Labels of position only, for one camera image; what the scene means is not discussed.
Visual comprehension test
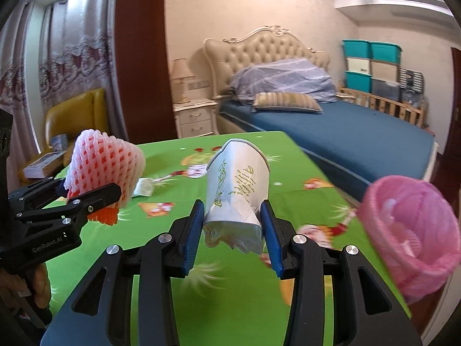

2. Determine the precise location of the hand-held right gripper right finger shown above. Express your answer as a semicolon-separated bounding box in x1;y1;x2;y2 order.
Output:
260;200;422;346

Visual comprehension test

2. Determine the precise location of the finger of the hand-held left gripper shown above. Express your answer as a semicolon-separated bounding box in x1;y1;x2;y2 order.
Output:
14;183;122;233
9;178;70;213

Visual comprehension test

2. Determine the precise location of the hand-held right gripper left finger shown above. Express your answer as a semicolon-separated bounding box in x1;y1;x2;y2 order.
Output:
46;199;205;346

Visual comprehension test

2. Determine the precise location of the white foam fruit net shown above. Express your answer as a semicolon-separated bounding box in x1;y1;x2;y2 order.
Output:
65;129;146;226

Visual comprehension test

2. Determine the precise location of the white paper cup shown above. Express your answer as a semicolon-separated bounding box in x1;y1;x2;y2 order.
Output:
203;139;271;255

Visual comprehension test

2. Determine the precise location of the bin with pink bag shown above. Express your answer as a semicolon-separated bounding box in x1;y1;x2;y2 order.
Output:
356;175;455;305

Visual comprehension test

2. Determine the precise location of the person's left hand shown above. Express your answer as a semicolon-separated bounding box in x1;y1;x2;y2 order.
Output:
0;263;52;309

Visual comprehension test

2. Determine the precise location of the flat white box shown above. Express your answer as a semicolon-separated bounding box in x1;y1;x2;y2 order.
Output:
23;152;67;179

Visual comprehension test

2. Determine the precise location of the crumpled white wrapper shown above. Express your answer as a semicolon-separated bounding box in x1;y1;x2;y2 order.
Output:
131;178;155;198

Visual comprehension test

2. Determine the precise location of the yellow leather chair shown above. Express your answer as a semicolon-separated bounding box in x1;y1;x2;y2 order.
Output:
45;88;109;152

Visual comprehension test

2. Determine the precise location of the green cartoon printed tablecloth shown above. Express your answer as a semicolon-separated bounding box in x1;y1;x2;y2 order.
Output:
43;131;413;346

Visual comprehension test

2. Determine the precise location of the cream carved nightstand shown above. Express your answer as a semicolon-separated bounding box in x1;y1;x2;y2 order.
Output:
172;98;219;138

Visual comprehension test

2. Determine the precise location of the blue mattress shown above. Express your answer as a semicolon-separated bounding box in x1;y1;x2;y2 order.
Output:
220;99;438;202

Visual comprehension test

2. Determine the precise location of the striped brown pillow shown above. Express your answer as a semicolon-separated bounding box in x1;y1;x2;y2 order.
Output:
251;92;323;113

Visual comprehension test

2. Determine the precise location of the dark wooden panel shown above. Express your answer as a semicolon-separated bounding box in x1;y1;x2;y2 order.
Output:
115;0;179;146

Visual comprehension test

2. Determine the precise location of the patterned lace curtain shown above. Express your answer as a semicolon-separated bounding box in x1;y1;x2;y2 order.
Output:
0;0;121;123

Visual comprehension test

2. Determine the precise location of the beige table lamp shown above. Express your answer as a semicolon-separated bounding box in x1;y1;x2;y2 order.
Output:
169;58;195;103

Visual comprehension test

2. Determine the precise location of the lilac striped duvet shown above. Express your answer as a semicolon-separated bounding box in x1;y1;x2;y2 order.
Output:
228;58;337;103

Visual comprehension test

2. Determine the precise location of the teal storage box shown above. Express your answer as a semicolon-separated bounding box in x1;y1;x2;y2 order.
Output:
371;42;401;63
345;71;373;92
342;40;373;59

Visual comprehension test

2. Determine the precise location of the grey clear storage box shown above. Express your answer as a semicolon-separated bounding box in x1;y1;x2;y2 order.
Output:
371;78;401;101

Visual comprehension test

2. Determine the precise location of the bed with blue sheet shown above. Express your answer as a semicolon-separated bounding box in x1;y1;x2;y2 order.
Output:
203;25;440;202

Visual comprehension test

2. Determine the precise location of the white storage box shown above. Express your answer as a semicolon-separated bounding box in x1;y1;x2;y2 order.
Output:
346;57;371;73

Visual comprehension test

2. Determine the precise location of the beige storage box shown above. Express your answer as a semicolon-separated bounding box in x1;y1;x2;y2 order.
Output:
370;60;400;80

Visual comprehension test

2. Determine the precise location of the wooden crib rail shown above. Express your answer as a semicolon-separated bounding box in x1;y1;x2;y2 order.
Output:
337;87;427;128

